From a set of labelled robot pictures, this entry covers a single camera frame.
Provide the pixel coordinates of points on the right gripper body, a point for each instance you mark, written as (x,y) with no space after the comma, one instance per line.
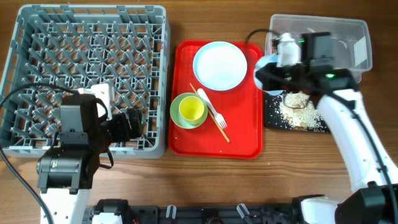
(290,76)

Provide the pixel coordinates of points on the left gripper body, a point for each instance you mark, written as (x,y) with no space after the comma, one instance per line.
(117,129)

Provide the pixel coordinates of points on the light blue small bowl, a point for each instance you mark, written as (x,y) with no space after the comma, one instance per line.
(263,61)

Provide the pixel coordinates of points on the rice and peanut shells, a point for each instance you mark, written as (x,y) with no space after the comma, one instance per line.
(298,113)

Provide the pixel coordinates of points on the green bowl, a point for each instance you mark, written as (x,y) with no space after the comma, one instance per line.
(177,118)

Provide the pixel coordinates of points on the yellow cup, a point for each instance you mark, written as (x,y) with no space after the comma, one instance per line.
(192,109)

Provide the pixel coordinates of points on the light blue plate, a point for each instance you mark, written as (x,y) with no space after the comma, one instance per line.
(220,66)

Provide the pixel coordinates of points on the wooden chopstick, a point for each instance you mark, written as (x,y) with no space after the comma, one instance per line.
(212,117)

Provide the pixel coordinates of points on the white plastic fork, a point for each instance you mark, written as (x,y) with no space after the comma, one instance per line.
(218,117)

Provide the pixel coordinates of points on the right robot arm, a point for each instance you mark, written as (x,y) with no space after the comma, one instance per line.
(307,65)

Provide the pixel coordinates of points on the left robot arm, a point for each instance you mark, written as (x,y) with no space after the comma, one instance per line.
(66,171)

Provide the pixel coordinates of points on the grey dishwasher rack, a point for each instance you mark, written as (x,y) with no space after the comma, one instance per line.
(56,48)

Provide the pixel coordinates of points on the black tray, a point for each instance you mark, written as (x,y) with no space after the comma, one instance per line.
(273,109)

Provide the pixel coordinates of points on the clear plastic bin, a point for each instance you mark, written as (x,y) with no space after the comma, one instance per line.
(351,42)

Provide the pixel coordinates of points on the red plastic tray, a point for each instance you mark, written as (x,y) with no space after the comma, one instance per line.
(242,108)

